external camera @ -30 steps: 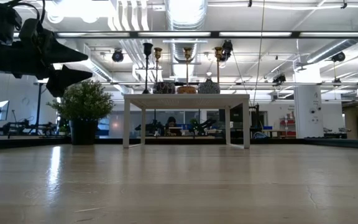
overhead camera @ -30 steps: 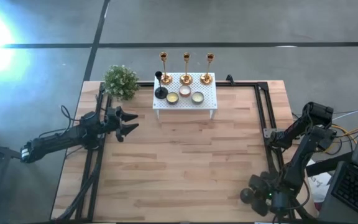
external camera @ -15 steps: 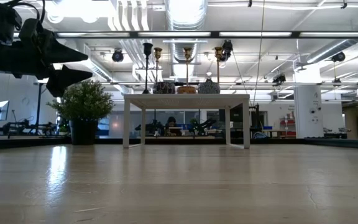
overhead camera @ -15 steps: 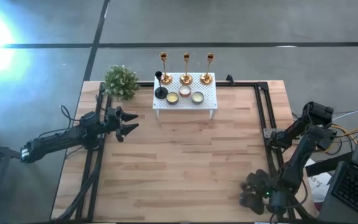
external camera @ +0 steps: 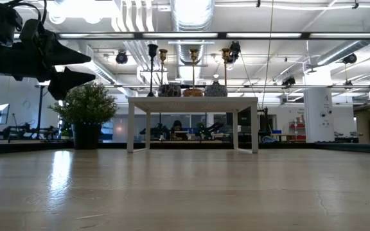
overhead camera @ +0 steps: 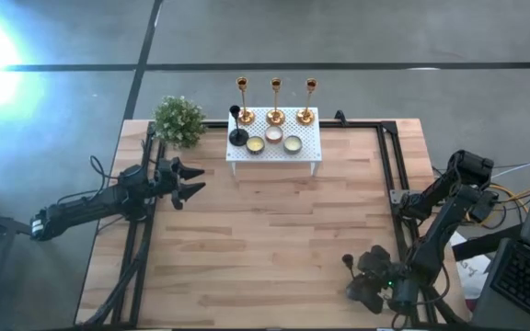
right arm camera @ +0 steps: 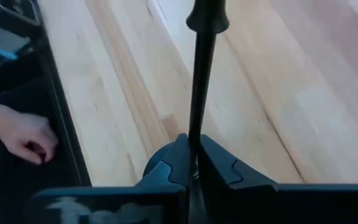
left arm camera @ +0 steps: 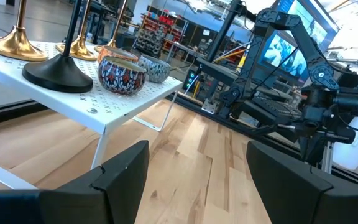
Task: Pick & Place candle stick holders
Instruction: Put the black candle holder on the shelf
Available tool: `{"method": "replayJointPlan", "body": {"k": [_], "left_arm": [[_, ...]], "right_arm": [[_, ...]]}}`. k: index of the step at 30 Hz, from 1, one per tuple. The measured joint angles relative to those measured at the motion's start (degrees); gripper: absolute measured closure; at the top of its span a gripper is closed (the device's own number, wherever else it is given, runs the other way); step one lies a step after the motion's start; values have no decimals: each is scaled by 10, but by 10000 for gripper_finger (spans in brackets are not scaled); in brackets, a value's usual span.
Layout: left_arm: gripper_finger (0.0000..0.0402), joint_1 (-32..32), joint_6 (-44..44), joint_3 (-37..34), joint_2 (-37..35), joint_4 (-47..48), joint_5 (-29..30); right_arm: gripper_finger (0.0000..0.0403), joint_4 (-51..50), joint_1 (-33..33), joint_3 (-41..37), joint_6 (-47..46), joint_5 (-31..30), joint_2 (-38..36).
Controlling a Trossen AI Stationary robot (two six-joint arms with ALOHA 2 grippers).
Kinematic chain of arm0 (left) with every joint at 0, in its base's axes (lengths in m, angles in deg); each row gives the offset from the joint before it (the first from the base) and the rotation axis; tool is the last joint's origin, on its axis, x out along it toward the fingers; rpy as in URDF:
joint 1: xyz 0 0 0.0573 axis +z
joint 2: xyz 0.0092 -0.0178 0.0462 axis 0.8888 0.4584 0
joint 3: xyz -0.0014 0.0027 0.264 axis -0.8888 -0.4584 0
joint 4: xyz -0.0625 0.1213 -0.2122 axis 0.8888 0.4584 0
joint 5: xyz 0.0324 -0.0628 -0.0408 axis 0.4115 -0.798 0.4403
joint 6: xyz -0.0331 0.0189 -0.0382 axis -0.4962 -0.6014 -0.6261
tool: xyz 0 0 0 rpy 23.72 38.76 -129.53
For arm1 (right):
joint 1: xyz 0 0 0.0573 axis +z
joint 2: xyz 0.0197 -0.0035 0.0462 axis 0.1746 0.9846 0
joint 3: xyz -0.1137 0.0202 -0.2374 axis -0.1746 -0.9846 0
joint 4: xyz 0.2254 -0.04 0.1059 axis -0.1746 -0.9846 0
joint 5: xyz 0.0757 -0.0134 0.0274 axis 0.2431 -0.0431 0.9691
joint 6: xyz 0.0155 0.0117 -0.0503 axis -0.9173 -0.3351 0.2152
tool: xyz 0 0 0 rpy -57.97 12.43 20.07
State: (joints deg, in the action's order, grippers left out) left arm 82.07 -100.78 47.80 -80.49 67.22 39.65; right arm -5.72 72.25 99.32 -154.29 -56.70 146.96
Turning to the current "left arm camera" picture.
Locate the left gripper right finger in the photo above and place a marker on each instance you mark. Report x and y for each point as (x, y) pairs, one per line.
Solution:
(291, 193)

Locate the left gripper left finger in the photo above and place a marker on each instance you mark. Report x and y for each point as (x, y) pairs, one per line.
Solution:
(89, 199)

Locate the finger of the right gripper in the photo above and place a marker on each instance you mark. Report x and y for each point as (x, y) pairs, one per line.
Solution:
(275, 128)

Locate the red black patterned tin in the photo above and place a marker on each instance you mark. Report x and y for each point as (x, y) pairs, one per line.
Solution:
(121, 77)

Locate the black candlestick holder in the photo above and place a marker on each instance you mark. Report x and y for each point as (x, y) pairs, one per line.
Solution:
(57, 73)

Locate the blue white patterned tin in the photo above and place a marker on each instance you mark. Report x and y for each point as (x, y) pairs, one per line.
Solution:
(157, 70)

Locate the gold candlestick holder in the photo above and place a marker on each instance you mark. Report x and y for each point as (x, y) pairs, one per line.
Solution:
(79, 49)
(14, 46)
(117, 28)

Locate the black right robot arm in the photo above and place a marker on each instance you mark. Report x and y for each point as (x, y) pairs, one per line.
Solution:
(306, 46)

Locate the white perforated metal shelf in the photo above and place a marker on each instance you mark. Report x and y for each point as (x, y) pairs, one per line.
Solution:
(82, 105)

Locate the black controller box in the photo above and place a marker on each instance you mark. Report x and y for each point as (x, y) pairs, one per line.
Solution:
(190, 80)

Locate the storage rack with bins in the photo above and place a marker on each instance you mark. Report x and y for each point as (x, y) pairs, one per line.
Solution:
(163, 31)

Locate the large wall monitor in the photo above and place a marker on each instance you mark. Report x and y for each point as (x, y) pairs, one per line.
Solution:
(291, 59)

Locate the black frame post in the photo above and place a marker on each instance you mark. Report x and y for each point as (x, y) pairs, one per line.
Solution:
(225, 28)

